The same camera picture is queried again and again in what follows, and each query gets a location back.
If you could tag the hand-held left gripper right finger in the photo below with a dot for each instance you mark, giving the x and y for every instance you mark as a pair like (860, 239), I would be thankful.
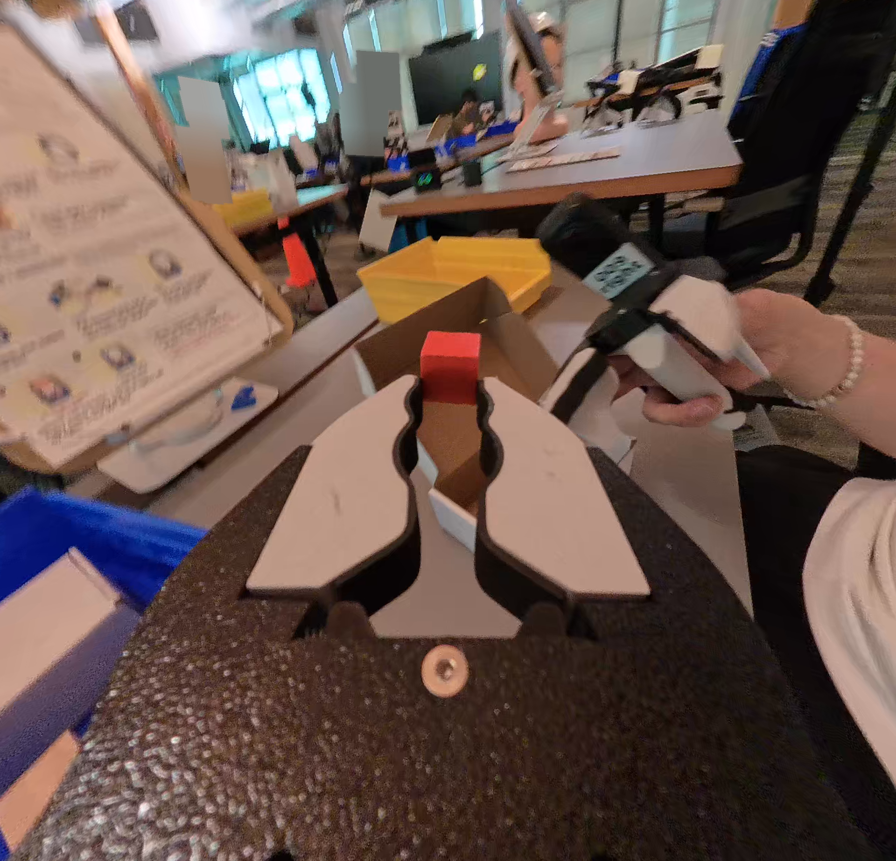
(560, 511)

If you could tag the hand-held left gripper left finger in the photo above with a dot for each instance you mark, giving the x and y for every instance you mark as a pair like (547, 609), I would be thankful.
(336, 504)

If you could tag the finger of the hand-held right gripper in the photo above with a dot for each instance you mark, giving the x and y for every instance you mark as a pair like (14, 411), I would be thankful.
(572, 382)

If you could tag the small red cube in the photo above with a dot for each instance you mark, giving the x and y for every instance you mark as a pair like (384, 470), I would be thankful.
(450, 368)

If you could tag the white cardboard mailer box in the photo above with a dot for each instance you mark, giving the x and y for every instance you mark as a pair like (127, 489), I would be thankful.
(451, 441)
(49, 616)

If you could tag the yellow plastic bin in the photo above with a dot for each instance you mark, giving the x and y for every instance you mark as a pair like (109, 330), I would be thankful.
(420, 287)

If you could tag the blue plastic bin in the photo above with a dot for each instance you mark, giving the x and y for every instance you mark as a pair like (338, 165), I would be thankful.
(84, 532)

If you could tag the person's right forearm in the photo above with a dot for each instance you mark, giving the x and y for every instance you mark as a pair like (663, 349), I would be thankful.
(878, 399)

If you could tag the person's right hand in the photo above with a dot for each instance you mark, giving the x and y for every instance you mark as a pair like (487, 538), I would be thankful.
(798, 343)

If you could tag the wood edged table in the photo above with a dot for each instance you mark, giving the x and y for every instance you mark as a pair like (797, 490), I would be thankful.
(630, 161)
(315, 196)

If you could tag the small blue clip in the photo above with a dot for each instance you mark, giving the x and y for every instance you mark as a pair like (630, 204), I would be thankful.
(243, 399)

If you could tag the black office chair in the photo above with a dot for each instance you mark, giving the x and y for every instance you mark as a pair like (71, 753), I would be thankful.
(770, 210)

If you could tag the orange traffic cone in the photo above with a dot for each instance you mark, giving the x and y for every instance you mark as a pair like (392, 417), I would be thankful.
(299, 259)

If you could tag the yellow storage bin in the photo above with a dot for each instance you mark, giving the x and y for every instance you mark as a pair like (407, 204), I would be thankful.
(245, 209)

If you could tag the person's white shirt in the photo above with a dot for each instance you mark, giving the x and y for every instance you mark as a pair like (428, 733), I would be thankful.
(861, 595)

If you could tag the printed instruction board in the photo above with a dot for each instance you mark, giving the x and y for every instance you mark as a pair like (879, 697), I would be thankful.
(105, 259)

